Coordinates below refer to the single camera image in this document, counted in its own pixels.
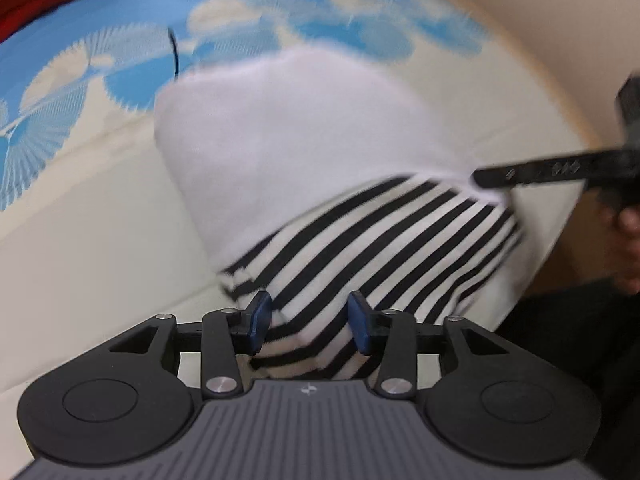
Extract black white striped garment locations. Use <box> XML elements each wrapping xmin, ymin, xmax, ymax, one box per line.
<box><xmin>152</xmin><ymin>47</ymin><xmax>523</xmax><ymax>382</ymax></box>

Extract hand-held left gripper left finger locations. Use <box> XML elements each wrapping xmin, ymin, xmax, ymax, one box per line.
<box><xmin>107</xmin><ymin>290</ymin><xmax>274</xmax><ymax>401</ymax></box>

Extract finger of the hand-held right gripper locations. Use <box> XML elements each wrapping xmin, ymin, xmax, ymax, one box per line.
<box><xmin>472</xmin><ymin>147</ymin><xmax>626</xmax><ymax>192</ymax></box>

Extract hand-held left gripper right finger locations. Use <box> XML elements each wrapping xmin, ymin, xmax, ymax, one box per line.
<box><xmin>347</xmin><ymin>290</ymin><xmax>501</xmax><ymax>401</ymax></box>

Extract person's right hand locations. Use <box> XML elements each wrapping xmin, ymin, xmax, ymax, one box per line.
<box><xmin>600</xmin><ymin>199</ymin><xmax>640</xmax><ymax>295</ymax></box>

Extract blue white patterned mat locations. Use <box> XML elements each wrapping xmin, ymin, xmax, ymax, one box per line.
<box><xmin>0</xmin><ymin>0</ymin><xmax>588</xmax><ymax>396</ymax></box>

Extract black cord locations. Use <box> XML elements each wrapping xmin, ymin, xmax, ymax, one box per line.
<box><xmin>166</xmin><ymin>27</ymin><xmax>181</xmax><ymax>83</ymax></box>

